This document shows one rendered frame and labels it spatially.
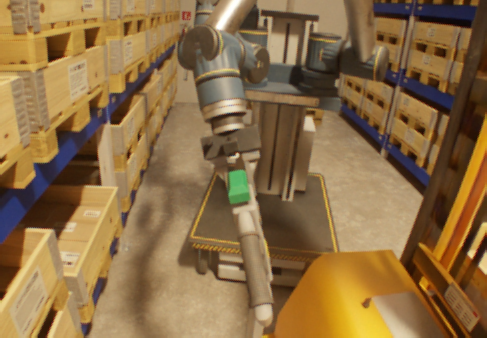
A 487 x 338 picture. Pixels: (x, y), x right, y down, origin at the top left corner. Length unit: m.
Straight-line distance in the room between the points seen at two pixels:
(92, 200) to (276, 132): 1.38
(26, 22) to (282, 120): 1.80
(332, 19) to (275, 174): 4.30
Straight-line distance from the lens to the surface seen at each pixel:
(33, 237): 1.38
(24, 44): 1.22
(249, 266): 0.56
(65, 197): 2.38
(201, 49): 0.77
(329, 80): 2.00
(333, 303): 1.20
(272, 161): 2.56
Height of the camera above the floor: 1.72
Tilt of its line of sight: 24 degrees down
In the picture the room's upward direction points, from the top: 5 degrees clockwise
